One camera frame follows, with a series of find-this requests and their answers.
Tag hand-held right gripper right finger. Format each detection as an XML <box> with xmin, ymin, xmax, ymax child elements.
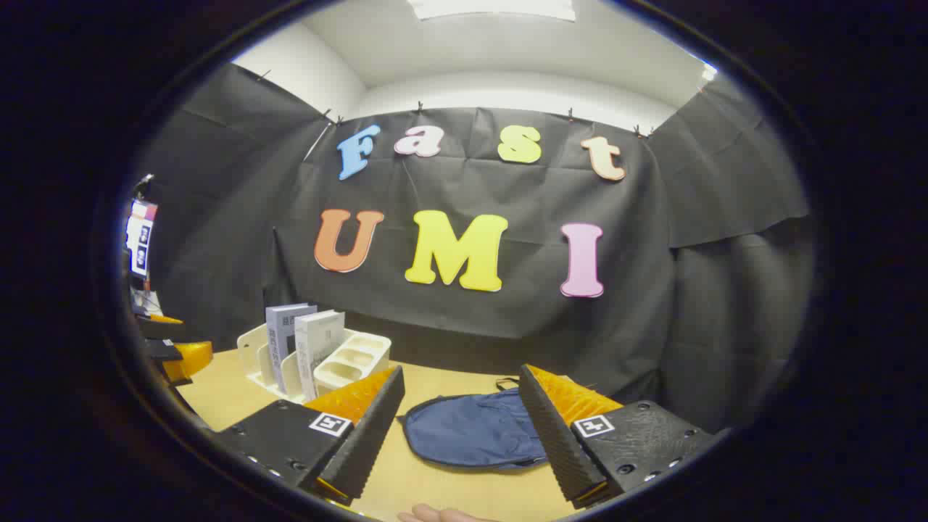
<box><xmin>518</xmin><ymin>364</ymin><xmax>718</xmax><ymax>510</ymax></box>

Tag blue-grey book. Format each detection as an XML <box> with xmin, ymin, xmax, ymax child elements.
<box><xmin>265</xmin><ymin>303</ymin><xmax>318</xmax><ymax>394</ymax></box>

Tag white bookshelf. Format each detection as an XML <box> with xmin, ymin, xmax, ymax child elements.
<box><xmin>237</xmin><ymin>323</ymin><xmax>392</xmax><ymax>405</ymax></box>

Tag blue schoolbag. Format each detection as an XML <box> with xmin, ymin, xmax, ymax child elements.
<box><xmin>397</xmin><ymin>377</ymin><xmax>552</xmax><ymax>471</ymax></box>

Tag computer monitor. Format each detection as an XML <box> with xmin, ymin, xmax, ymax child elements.
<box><xmin>125</xmin><ymin>199</ymin><xmax>158</xmax><ymax>280</ymax></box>

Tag white side table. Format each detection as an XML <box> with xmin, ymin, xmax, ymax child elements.
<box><xmin>130</xmin><ymin>287</ymin><xmax>164</xmax><ymax>317</ymax></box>

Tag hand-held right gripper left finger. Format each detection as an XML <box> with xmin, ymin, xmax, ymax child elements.
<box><xmin>210</xmin><ymin>365</ymin><xmax>407</xmax><ymax>507</ymax></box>

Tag ceiling light panel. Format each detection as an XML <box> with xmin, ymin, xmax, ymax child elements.
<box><xmin>406</xmin><ymin>0</ymin><xmax>577</xmax><ymax>21</ymax></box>

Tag white book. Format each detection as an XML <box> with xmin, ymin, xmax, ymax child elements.
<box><xmin>294</xmin><ymin>310</ymin><xmax>346</xmax><ymax>402</ymax></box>

